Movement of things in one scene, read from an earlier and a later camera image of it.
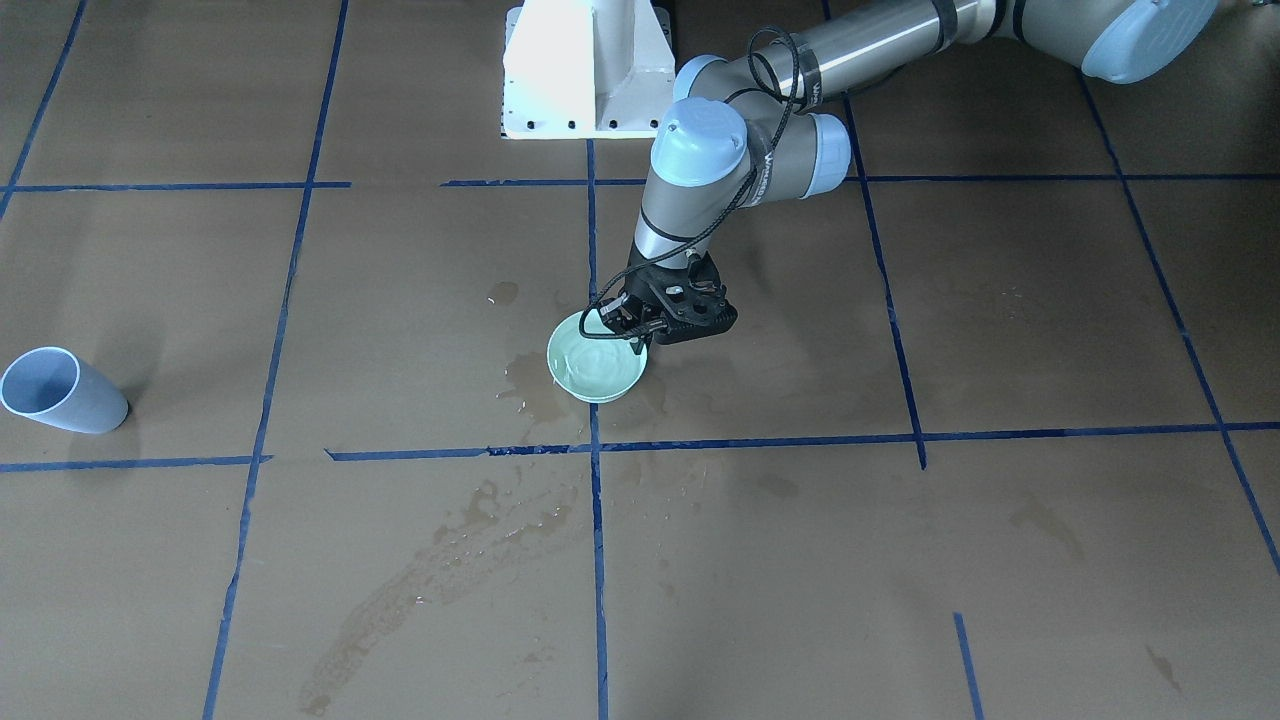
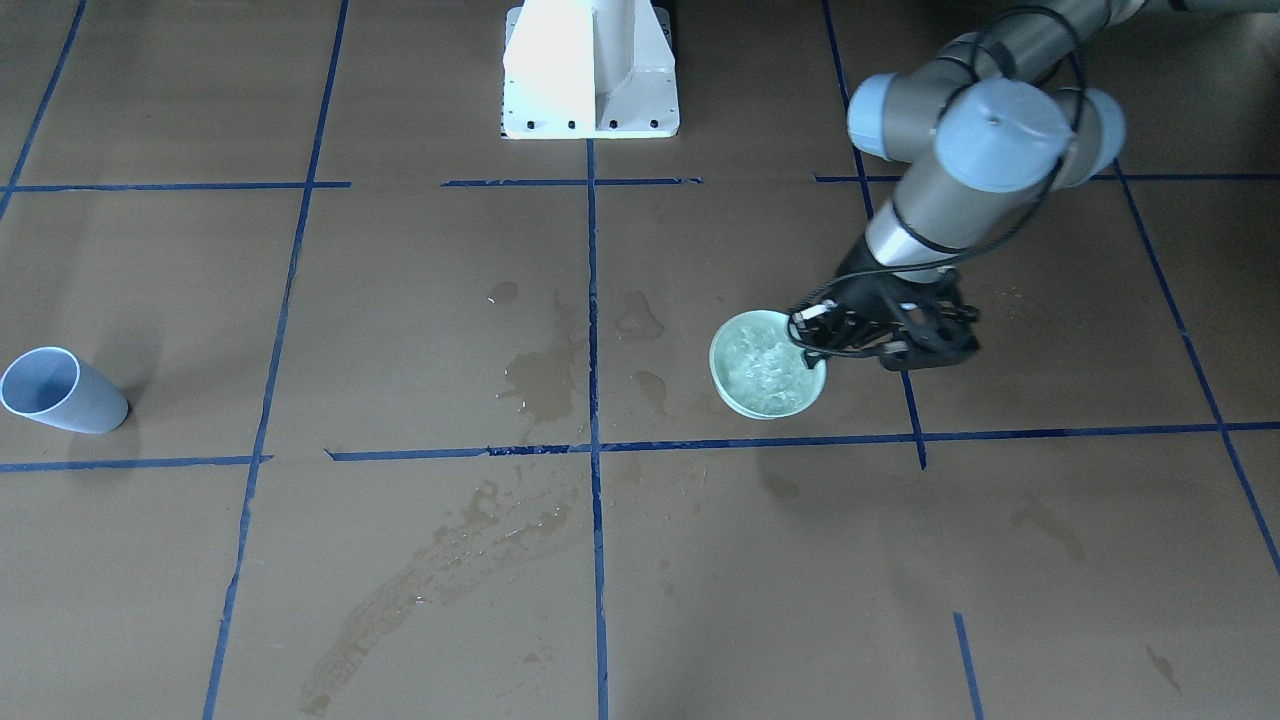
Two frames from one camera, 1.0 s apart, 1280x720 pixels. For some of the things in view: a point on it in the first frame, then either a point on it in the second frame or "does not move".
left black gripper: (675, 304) → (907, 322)
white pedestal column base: (586, 69) does not move
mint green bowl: (595, 369) → (759, 368)
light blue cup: (53, 386) does not move
